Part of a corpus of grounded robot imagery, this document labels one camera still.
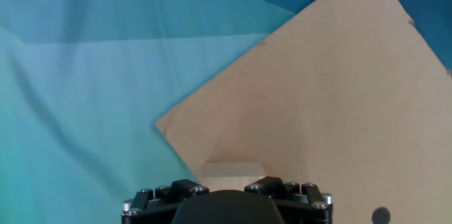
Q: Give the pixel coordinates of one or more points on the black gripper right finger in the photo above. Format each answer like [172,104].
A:
[300,201]

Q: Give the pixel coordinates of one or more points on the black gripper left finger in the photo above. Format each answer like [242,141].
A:
[159,201]

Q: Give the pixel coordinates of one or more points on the light wooden cube block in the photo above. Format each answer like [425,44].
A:
[229,174]

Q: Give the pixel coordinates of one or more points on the black round dot mark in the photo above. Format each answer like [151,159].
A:
[381,216]

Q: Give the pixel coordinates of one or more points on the brown cardboard sheet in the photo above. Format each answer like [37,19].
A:
[318,93]

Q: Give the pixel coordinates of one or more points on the blue green white cloth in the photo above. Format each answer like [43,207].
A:
[88,93]

